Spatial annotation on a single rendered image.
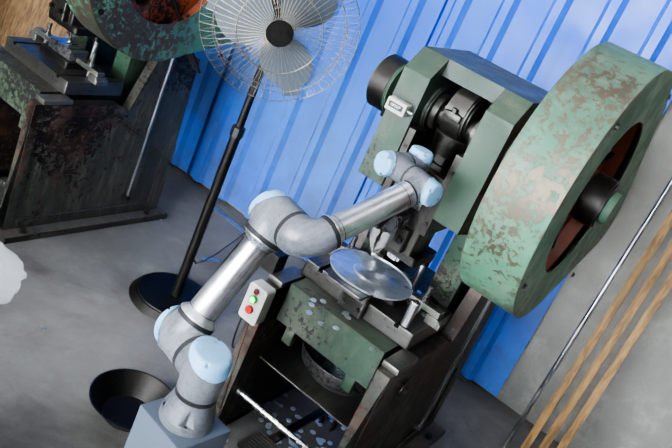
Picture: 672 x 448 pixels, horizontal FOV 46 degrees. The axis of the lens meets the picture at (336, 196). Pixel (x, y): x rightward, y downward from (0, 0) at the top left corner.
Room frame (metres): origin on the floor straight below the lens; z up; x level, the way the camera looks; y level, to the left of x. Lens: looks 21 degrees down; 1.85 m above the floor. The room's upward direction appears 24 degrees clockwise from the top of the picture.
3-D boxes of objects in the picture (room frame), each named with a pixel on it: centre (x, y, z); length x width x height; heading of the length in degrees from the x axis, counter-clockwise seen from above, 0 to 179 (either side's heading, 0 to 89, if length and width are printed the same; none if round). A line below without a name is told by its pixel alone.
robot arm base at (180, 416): (1.72, 0.13, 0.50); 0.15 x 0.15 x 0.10
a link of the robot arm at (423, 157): (2.26, -0.18, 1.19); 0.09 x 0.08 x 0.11; 138
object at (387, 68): (2.55, -0.05, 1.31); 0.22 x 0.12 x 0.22; 154
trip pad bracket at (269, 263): (2.36, 0.12, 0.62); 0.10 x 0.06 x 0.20; 64
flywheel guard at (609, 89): (2.37, -0.61, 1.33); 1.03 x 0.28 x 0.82; 154
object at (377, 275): (2.31, -0.21, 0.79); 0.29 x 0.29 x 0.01
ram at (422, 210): (2.39, -0.25, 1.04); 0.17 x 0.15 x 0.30; 154
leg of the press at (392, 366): (2.43, -0.57, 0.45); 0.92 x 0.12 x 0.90; 154
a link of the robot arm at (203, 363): (1.72, 0.13, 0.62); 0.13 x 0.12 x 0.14; 48
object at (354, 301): (2.27, -0.19, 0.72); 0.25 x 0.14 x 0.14; 154
